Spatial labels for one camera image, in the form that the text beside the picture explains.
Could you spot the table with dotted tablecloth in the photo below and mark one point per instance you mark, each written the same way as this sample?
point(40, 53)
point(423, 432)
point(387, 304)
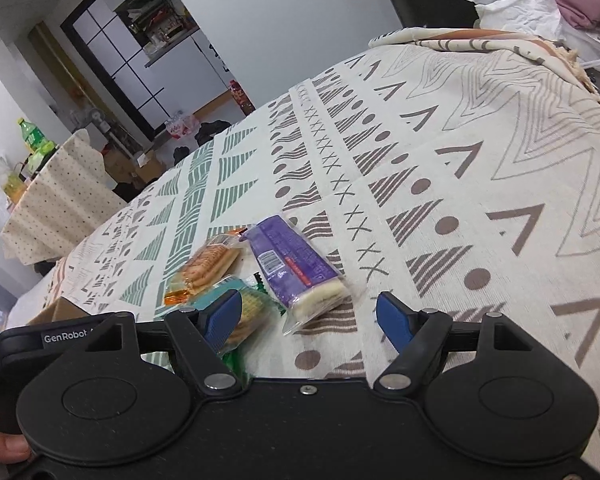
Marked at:
point(55, 210)

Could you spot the pack of water bottles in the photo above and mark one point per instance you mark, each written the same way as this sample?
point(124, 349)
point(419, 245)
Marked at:
point(181, 126)

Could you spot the green soda bottle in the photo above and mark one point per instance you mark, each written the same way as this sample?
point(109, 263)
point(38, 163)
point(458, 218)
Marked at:
point(32, 135)

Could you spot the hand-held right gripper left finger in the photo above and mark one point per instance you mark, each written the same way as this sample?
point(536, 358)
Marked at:
point(224, 317)

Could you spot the black framed glass door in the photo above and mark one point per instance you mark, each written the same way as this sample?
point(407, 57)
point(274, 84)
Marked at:
point(100, 55)

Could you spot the teal cracker packet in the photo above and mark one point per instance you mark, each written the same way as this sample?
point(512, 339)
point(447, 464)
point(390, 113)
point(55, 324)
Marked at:
point(252, 310)

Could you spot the brown storage carton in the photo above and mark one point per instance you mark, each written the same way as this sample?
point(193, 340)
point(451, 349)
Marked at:
point(130, 167)

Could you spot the person's left hand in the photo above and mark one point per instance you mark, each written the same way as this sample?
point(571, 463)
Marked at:
point(5, 447)

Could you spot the brown cardboard box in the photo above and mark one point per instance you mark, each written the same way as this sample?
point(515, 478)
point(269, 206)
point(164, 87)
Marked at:
point(50, 312)

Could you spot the orange cracker packet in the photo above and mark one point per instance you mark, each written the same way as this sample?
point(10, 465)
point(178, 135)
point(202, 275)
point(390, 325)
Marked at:
point(207, 265)

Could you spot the white kitchen cabinet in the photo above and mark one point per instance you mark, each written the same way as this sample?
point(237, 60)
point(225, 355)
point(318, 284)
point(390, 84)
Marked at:
point(195, 75)

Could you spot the white plastic bag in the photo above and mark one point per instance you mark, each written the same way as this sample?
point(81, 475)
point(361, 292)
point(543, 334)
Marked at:
point(520, 10)

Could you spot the black slipper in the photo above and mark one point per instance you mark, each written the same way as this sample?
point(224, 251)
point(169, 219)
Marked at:
point(182, 155)
point(212, 131)

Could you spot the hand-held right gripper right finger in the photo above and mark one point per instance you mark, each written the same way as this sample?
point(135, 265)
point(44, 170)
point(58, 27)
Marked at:
point(395, 322)

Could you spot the long purple white packet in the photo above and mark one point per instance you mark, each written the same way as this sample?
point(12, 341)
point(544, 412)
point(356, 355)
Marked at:
point(290, 265)

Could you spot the yellow oil bottle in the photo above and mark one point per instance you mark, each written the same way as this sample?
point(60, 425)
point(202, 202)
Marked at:
point(12, 187)

